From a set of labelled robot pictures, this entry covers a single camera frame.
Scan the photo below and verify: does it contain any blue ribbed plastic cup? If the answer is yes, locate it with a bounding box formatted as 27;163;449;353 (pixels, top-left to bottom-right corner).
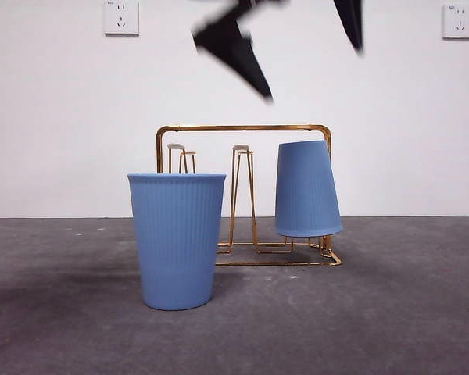
127;173;227;312
274;141;343;238

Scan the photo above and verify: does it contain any gold wire cup rack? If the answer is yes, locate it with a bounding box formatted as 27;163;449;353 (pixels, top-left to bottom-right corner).
155;123;343;268

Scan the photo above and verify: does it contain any white wall socket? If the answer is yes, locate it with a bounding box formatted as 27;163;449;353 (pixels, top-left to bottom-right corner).
442;4;469;41
103;0;141;38

